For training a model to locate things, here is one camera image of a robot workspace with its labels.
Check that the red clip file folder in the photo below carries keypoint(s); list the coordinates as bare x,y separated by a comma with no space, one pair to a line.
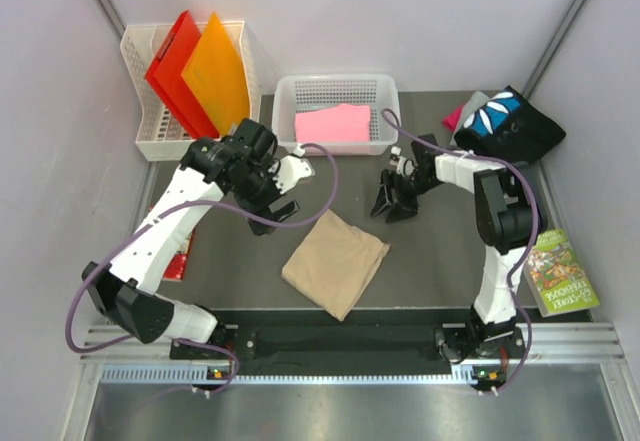
164,75

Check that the pink t shirt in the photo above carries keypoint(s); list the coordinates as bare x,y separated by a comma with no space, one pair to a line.
340,124

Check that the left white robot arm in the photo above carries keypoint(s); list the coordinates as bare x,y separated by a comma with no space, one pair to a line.
243,164

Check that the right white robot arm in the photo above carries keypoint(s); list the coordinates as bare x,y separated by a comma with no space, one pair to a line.
505,222

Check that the white file organizer rack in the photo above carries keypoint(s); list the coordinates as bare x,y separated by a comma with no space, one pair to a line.
160,136

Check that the red illustrated book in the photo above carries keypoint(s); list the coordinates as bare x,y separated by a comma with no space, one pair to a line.
175,271

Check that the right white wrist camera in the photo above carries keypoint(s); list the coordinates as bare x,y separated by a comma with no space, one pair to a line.
403,165

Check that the white perforated plastic basket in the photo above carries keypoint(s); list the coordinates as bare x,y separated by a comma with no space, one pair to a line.
299,94

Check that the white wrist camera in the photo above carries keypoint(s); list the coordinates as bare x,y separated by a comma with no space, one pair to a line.
293,168
403,165

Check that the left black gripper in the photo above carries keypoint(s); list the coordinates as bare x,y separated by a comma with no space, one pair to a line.
262,210

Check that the grey folded t shirt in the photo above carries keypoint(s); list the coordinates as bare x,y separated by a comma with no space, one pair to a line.
477,100

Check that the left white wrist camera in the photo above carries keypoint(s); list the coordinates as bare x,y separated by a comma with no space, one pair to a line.
293,168

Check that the green treehouse book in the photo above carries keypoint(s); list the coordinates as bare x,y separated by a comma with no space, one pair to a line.
557,280

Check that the magenta folded t shirt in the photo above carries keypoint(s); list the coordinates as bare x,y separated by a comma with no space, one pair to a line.
453,121

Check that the orange clip file folder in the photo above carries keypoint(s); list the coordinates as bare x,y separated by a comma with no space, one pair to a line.
215,76

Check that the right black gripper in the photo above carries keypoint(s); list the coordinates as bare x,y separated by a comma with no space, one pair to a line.
398,211

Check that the beige t shirt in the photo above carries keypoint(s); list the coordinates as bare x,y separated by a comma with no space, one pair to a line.
334,264

